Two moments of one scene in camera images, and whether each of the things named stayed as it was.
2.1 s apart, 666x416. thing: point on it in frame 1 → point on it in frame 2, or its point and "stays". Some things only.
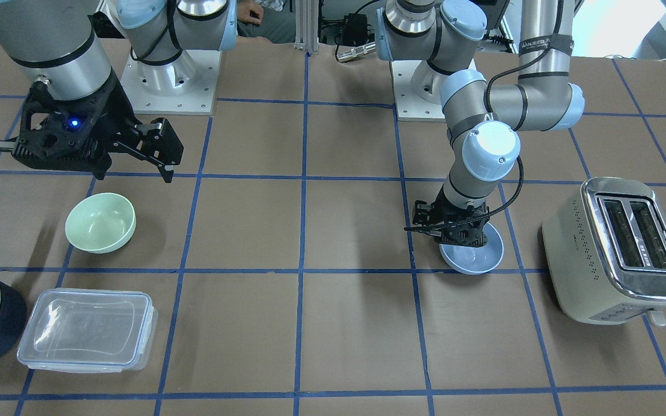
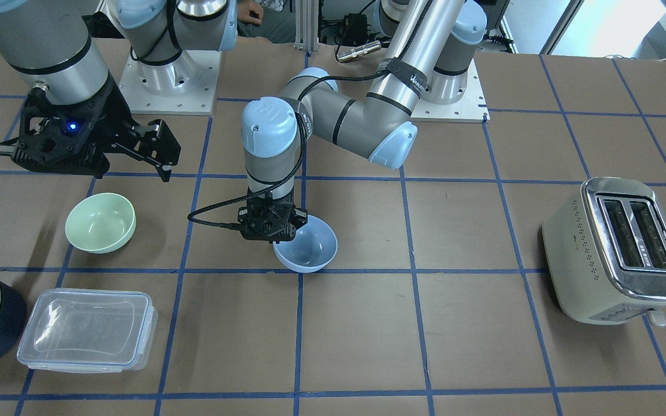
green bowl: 100,223 stays
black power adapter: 355,30 stays
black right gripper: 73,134 stays
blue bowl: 474,260 → 314,246
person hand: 250,11 stays
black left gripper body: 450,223 → 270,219
